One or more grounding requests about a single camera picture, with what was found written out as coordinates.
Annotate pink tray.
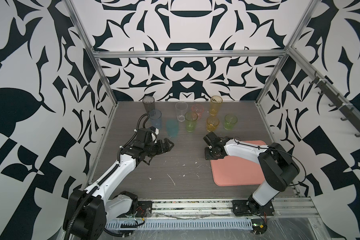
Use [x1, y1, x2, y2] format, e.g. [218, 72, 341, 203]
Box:
[205, 139, 268, 187]

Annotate blue glass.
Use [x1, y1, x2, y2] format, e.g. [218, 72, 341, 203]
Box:
[149, 109, 162, 130]

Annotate clear glass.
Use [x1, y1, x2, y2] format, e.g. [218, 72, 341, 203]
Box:
[175, 102, 188, 122]

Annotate dark smoky glass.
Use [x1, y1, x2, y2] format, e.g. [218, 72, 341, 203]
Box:
[142, 96, 156, 114]

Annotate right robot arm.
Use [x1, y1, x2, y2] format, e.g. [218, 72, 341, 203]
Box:
[203, 132, 300, 216]

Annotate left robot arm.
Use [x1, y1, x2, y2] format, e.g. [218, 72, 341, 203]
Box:
[63, 127, 175, 240]

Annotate teal glass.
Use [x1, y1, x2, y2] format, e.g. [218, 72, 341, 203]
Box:
[166, 119, 179, 137]

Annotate short amber glass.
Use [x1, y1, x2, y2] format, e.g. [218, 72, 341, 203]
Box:
[206, 116, 220, 132]

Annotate green glass left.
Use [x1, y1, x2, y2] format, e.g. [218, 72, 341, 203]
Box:
[185, 111, 199, 133]

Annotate green glass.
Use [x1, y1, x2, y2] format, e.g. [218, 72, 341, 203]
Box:
[224, 114, 238, 131]
[185, 111, 199, 133]

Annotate green glass right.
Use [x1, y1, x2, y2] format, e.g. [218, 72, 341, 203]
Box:
[224, 114, 238, 131]

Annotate pink glass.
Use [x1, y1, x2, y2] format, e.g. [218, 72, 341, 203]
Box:
[192, 104, 205, 120]

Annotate tall amber glass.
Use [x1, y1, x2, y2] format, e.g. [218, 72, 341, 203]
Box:
[209, 96, 223, 116]

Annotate small circuit board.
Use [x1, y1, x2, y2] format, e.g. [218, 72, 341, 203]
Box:
[251, 219, 268, 236]

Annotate white cable duct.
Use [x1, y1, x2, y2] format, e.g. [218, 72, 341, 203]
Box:
[106, 219, 253, 231]

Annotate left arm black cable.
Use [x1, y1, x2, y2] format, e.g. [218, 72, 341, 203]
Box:
[103, 218, 145, 238]

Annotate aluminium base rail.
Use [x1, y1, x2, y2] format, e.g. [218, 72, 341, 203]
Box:
[64, 197, 319, 220]

